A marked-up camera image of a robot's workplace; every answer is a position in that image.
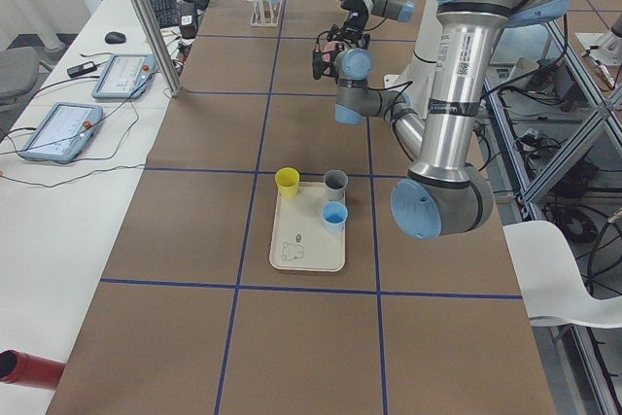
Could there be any pink plastic cup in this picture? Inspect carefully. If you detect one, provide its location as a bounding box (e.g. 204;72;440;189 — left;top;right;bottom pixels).
321;41;346;64

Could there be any yellow plastic cup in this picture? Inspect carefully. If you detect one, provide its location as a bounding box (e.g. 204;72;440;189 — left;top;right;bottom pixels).
275;167;300;199

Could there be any grey office chair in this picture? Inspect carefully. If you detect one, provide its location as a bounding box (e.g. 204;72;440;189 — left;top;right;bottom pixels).
1;47;40;104

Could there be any far blue teach pendant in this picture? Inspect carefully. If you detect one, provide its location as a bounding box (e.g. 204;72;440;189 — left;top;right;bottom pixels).
91;53;157;100

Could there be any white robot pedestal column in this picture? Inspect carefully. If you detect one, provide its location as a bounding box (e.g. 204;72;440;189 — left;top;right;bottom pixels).
385;0;441;104

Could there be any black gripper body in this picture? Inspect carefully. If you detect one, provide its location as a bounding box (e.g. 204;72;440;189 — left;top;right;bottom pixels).
335;0;372;48
312;43;345;81

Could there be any black keyboard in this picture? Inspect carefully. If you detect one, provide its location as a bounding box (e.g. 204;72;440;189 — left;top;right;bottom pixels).
149;0;179;28

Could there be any aluminium frame post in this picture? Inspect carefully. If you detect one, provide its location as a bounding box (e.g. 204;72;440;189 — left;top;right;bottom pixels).
130;0;182;97

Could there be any cream plastic tray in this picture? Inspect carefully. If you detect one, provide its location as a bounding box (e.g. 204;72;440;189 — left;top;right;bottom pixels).
269;182;346;272

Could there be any blue teach pendant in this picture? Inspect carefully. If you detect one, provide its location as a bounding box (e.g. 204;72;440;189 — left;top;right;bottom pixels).
91;53;157;100
17;102;103;163

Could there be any red cylinder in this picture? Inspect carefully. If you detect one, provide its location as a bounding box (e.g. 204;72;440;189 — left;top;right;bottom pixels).
1;350;65;391

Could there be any grey plastic cup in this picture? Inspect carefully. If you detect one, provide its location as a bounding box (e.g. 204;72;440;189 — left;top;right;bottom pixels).
324;169;349;201

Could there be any near blue teach pendant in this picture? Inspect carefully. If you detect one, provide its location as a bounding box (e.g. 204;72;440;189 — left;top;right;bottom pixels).
17;102;103;163

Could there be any black computer mouse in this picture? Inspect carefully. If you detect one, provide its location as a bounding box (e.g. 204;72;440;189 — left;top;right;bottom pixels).
104;31;126;45

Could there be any white wire cup rack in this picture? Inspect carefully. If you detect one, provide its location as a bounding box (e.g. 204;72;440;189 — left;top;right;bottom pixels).
250;0;282;27

